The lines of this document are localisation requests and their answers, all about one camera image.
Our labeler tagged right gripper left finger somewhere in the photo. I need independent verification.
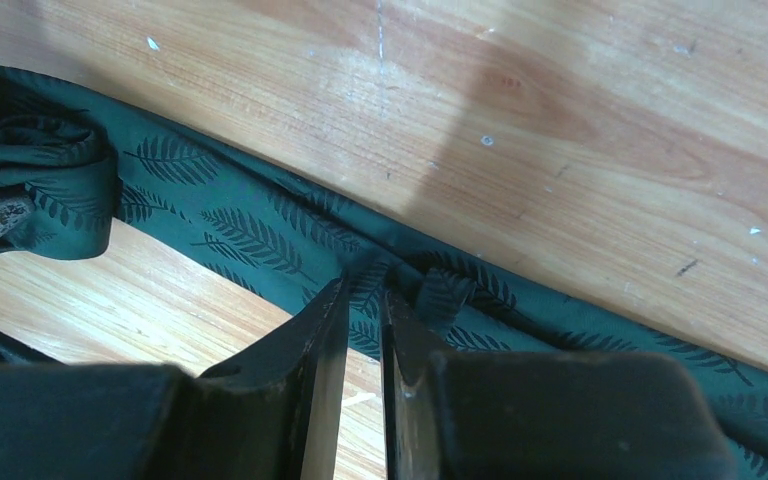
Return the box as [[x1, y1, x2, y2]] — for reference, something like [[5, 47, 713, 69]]
[[145, 278, 349, 479]]

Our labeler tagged dark green leaf tie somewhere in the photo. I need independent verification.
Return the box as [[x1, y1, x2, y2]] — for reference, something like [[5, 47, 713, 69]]
[[0, 66, 768, 479]]

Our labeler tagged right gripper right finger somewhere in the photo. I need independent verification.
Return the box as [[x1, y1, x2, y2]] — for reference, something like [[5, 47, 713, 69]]
[[380, 291, 449, 479]]

